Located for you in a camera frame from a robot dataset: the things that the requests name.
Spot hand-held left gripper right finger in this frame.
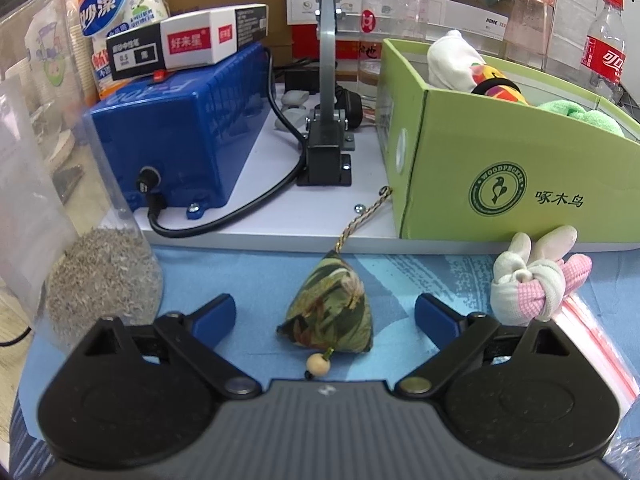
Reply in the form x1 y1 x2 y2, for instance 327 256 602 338
394 292 576 397

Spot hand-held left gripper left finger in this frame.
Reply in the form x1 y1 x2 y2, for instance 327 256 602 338
70 294 263 400

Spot pink and white socks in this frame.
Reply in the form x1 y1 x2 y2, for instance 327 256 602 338
490 225 593 323

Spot camouflage fabric sachet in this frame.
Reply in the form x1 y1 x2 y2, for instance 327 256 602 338
276 186 393 381

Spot green cardboard box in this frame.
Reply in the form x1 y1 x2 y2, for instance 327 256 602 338
376 37 640 243

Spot colorful fabric item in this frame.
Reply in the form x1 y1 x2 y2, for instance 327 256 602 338
467 62 531 107

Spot green towel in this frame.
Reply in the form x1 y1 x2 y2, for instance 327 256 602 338
537 99 626 137

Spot white sock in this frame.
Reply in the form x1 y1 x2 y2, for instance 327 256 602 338
426 29 483 93

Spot blue printed table mat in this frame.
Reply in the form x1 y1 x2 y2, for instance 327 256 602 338
10 245 640 480

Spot clear jar of dried herbs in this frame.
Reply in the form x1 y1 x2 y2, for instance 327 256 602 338
0 0 166 351

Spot white base board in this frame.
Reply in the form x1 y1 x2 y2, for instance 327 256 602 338
102 105 640 256

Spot bag of cotton swabs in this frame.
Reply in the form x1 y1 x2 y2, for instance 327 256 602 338
545 290 640 406

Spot blue machine housing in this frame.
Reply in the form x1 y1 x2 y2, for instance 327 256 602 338
90 42 276 221

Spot black adapter box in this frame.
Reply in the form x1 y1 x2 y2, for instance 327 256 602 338
285 67 321 95

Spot black pen box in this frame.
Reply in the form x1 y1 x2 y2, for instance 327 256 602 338
106 30 168 82

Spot white and red box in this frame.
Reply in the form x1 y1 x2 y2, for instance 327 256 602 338
160 4 271 70

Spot stack of paper cups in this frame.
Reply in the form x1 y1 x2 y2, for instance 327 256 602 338
20 10 98 126

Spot glass jar with pink lid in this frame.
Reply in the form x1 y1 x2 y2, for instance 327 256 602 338
502 0 558 73

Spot clear jar with red lid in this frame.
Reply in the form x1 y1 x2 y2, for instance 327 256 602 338
357 0 431 106

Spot cola bottle with red label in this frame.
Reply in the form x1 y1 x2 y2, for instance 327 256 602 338
580 0 628 106

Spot black power cable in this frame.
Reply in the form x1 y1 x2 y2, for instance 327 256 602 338
147 45 308 238

